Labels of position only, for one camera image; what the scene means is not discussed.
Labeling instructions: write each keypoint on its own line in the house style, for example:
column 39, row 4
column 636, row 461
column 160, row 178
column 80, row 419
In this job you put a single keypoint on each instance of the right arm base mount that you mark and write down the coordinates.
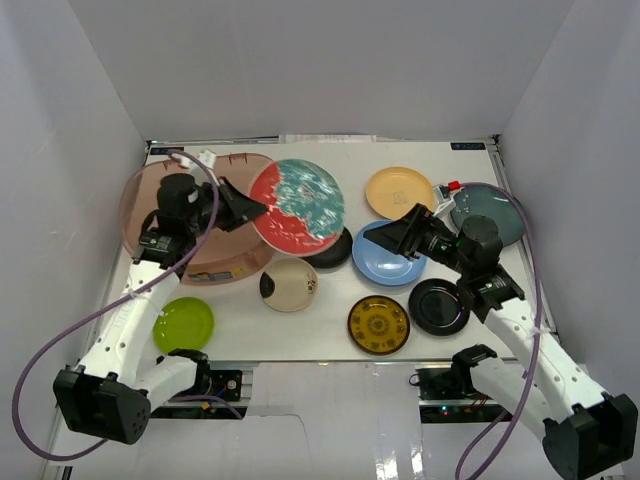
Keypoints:
column 443, row 401

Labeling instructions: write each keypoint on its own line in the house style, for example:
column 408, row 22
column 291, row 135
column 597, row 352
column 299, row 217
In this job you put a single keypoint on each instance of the black plate with iridescent rim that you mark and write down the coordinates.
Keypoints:
column 436, row 308

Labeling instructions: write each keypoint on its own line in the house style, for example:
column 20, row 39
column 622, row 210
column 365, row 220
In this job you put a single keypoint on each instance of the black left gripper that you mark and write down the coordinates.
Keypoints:
column 226, row 206

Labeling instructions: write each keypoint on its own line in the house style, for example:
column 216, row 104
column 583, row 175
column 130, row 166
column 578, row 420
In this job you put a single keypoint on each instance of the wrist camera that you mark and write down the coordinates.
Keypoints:
column 444, row 195
column 208, row 158

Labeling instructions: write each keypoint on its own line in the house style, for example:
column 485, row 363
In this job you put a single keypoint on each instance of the cream plate with black patch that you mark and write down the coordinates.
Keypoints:
column 288, row 285

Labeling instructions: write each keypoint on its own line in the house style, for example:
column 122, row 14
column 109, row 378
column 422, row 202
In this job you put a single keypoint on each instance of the black glossy plate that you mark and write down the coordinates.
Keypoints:
column 334, row 256

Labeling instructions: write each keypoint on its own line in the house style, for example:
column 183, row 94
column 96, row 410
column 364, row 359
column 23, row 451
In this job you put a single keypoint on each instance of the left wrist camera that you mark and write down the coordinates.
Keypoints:
column 208, row 158

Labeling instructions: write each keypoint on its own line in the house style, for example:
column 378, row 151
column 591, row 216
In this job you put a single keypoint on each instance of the brown and yellow patterned plate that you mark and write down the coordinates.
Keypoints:
column 378, row 325

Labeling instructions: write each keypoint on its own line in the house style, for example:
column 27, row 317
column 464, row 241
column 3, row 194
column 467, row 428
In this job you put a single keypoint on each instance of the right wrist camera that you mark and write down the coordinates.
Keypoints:
column 444, row 195

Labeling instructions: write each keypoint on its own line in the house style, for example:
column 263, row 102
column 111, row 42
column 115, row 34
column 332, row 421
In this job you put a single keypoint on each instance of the pink translucent plastic bin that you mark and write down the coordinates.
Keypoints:
column 225, row 257

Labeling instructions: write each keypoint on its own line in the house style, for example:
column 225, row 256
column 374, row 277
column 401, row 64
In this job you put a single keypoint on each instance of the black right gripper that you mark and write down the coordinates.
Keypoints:
column 406, row 235

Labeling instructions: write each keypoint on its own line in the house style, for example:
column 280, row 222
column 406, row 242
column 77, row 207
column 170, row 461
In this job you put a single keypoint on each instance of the red and teal floral plate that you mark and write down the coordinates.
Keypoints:
column 305, row 207

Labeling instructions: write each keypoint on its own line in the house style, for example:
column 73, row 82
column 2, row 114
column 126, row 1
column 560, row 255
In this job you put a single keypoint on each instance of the lime green plate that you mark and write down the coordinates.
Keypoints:
column 184, row 323

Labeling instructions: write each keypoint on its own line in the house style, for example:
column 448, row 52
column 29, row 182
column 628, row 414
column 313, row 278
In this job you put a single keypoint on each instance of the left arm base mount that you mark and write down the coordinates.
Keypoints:
column 225, row 384

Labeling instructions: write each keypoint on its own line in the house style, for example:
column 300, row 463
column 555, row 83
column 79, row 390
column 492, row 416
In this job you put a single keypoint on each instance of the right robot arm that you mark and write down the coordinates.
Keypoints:
column 582, row 428

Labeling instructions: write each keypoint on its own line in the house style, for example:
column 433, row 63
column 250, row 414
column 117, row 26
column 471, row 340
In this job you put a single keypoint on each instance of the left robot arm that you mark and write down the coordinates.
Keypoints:
column 105, row 395

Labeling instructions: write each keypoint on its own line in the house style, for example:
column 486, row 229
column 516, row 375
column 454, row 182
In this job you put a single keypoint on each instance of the dark teal ceramic plate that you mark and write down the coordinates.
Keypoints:
column 481, row 200

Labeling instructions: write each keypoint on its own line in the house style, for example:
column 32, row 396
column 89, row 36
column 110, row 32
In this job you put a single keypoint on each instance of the light blue plate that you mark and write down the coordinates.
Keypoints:
column 381, row 266

